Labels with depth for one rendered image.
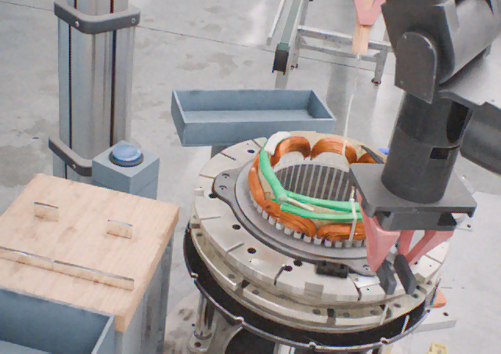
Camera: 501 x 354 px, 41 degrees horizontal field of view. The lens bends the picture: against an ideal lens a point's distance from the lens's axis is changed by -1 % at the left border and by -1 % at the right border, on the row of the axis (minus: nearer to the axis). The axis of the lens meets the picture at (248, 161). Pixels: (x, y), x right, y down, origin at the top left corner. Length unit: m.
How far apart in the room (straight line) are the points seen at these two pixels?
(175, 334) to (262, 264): 0.34
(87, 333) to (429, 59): 0.44
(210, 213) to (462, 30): 0.40
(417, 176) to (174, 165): 2.31
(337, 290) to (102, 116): 0.58
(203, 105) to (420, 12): 0.69
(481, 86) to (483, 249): 0.90
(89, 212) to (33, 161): 2.02
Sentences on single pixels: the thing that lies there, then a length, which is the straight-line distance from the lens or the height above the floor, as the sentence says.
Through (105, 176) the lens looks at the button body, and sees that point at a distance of 0.98.
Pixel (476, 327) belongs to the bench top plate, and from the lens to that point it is 1.23.
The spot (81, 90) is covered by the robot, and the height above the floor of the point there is 1.05.
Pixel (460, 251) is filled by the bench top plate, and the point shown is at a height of 0.78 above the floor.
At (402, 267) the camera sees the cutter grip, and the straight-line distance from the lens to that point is 0.65.
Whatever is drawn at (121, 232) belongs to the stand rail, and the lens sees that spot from 0.79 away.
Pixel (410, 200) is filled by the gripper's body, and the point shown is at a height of 1.26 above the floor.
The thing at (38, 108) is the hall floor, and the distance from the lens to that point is 3.22.
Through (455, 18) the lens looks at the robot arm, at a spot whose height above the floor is 1.43.
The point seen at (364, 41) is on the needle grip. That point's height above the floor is 1.31.
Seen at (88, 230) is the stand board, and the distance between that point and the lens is 0.80.
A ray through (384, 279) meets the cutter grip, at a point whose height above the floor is 1.17.
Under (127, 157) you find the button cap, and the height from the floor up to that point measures 1.04.
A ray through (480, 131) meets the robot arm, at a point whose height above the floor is 1.35.
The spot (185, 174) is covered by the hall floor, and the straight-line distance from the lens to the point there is 2.79.
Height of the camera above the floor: 1.57
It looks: 33 degrees down
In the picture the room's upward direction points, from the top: 9 degrees clockwise
